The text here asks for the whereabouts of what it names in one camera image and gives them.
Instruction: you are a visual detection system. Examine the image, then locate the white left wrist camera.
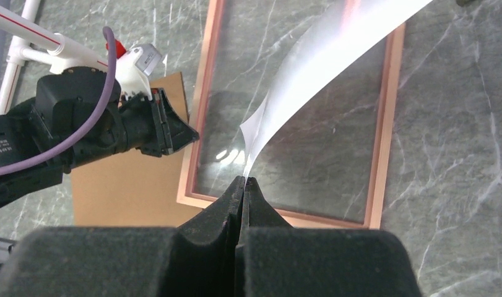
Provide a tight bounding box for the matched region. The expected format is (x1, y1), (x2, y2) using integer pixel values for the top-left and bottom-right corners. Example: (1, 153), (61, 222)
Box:
(115, 40), (163, 101)

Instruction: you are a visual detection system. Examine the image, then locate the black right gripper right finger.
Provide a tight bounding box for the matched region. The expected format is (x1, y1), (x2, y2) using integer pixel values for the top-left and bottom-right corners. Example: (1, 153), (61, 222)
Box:
(236, 178), (422, 296)

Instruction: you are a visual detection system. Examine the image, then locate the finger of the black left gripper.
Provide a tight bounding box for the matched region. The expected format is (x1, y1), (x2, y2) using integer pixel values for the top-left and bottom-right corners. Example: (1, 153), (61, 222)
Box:
(157, 88), (199, 155)

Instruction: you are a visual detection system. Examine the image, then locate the pink picture frame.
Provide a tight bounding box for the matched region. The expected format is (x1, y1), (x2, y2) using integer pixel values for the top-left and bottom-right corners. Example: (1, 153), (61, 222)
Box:
(176, 1), (405, 229)

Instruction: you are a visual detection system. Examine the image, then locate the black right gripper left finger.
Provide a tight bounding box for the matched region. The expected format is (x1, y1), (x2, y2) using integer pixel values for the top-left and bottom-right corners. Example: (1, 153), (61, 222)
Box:
(0, 176), (245, 296)

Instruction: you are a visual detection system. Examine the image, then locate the sunset photo print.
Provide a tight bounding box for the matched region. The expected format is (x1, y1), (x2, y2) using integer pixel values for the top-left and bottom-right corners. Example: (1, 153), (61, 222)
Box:
(240, 0), (429, 177)

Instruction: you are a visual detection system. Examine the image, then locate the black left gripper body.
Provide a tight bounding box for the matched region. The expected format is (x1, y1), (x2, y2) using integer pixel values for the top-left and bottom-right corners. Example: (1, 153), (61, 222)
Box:
(121, 92), (175, 158)

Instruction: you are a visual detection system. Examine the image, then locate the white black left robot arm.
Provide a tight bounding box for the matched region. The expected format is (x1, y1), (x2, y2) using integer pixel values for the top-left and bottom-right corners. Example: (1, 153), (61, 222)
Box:
(0, 67), (199, 208)

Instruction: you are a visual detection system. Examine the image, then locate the white PVC pipe stand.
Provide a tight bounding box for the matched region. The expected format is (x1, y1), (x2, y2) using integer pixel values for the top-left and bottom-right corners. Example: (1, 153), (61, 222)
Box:
(0, 1), (108, 114)

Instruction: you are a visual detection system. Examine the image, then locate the brown cardboard backing board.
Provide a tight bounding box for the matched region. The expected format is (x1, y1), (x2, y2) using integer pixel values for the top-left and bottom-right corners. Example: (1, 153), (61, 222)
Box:
(70, 72), (204, 229)

